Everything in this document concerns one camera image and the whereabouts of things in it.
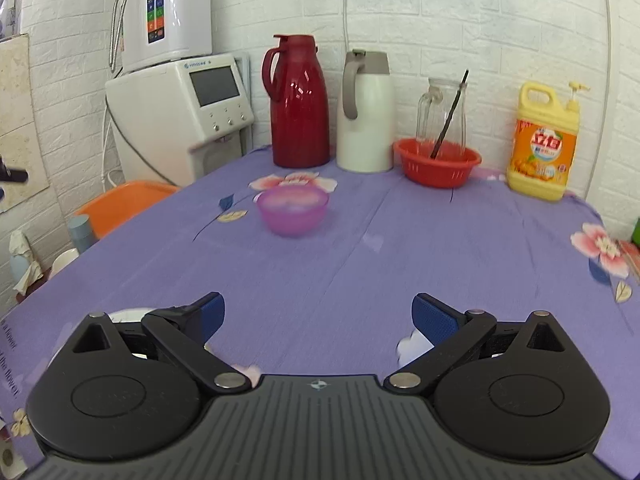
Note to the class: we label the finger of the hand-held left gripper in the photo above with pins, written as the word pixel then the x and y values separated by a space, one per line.
pixel 12 174

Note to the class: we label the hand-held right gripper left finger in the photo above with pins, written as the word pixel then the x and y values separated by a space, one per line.
pixel 212 312

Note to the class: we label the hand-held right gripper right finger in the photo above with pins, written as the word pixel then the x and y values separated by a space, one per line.
pixel 434 317

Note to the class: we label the purple plastic bowl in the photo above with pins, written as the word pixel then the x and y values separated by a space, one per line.
pixel 292 212

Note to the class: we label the beige board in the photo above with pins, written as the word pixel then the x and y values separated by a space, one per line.
pixel 20 120

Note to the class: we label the purple floral tablecloth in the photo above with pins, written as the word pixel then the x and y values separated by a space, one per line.
pixel 375 270

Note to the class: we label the crumpled white paper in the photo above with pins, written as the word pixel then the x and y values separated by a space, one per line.
pixel 24 260

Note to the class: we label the grey-blue cup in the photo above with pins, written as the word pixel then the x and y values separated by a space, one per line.
pixel 81 234

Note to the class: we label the orange plastic stool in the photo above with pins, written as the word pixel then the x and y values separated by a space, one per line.
pixel 125 205

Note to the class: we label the red plastic basket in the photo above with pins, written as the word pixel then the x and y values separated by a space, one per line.
pixel 437 165

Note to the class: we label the white water dispenser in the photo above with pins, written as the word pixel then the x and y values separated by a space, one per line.
pixel 165 125

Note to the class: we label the yellow detergent bottle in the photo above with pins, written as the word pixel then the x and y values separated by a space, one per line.
pixel 542 155

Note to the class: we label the black stirring stick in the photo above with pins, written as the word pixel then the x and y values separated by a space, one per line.
pixel 450 115

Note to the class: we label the clear glass pitcher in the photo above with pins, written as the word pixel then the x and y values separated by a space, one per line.
pixel 440 110

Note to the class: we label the white thermos jug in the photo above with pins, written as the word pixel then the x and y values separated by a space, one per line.
pixel 365 120

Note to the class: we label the red thermos jug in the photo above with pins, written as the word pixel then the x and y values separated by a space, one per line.
pixel 300 110

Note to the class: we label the white water purifier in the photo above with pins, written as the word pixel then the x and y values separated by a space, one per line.
pixel 175 15

